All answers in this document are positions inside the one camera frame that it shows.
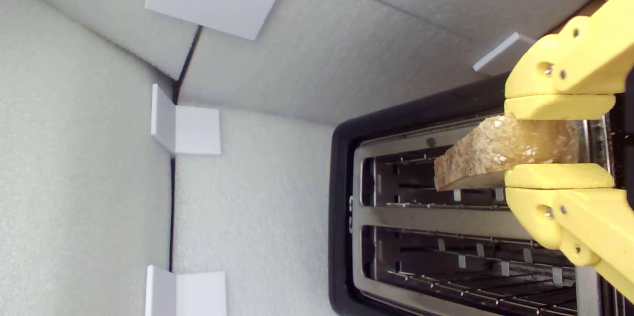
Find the brown bread slice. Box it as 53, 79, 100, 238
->
434, 114, 579, 192

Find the black two-slot toaster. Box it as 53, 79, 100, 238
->
328, 72, 634, 316

